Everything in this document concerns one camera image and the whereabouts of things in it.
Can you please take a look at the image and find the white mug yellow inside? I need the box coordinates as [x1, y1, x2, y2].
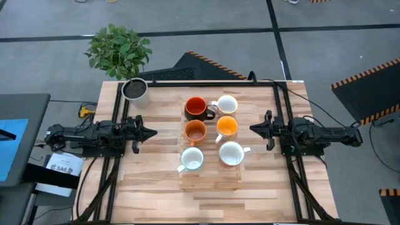
[214, 115, 239, 145]

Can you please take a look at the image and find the wooden slatted rack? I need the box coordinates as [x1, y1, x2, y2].
[179, 99, 243, 191]

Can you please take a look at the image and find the white printed paper sheet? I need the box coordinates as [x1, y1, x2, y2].
[34, 152, 84, 198]

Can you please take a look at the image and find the yellow power cable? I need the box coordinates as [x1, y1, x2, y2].
[77, 105, 96, 119]

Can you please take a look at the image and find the black floor cable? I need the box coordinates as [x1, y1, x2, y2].
[368, 121, 400, 174]

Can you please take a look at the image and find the black aluminium table frame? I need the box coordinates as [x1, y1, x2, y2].
[73, 80, 340, 224]

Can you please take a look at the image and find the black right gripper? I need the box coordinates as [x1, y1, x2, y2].
[249, 109, 295, 152]

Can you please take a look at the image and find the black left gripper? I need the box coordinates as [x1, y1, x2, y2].
[120, 114, 158, 154]

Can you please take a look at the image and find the dark brown mug orange inside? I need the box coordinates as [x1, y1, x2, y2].
[184, 96, 216, 123]

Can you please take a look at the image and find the potted green plant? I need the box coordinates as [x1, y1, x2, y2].
[83, 23, 153, 109]

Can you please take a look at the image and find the blue flat panel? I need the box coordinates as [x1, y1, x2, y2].
[0, 118, 29, 183]

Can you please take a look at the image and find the blue-grey mug white inside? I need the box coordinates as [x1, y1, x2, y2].
[176, 146, 205, 174]

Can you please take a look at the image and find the dark grey desk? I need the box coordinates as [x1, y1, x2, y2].
[0, 92, 51, 188]

